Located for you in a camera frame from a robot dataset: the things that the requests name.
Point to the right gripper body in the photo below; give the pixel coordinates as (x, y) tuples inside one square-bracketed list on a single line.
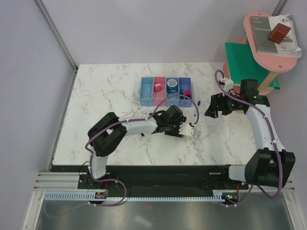
[(230, 105)]

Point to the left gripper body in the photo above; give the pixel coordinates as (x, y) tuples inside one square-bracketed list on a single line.
[(174, 130)]

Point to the blue-capped white pen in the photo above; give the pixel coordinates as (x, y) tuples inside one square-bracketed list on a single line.
[(197, 110)]

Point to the light blue bin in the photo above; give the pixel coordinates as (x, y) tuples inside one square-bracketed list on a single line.
[(173, 100), (146, 92)]

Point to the purple bin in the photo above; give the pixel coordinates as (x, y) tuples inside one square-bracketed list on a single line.
[(185, 84)]

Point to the pink eraser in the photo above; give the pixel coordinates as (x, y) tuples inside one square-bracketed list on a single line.
[(157, 87)]

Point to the pink bin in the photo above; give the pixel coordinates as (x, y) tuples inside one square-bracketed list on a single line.
[(159, 96)]

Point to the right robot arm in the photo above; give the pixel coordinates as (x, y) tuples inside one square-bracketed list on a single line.
[(271, 164)]

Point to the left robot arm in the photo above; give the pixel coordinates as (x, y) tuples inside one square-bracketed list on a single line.
[(107, 134)]

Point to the green folder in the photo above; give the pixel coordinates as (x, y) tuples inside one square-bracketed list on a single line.
[(240, 64)]

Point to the pink two-tier stand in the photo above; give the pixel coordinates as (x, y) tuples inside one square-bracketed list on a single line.
[(274, 64)]

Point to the grey setup guide booklet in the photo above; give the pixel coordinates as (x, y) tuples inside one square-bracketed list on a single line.
[(261, 30)]

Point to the white spiral notebook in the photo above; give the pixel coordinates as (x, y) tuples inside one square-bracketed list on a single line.
[(288, 47)]

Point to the dark red card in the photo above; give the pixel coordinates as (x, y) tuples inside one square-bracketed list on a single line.
[(279, 32)]

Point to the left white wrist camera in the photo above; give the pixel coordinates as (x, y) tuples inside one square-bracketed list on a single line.
[(187, 129)]

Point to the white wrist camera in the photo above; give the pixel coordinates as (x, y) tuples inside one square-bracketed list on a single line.
[(187, 129), (226, 83)]

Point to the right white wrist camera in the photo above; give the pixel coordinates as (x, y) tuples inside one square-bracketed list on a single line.
[(226, 83)]

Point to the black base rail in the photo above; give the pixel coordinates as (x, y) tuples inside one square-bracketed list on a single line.
[(157, 180)]

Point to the white slotted cable duct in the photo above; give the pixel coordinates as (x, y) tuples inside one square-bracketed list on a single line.
[(104, 196)]

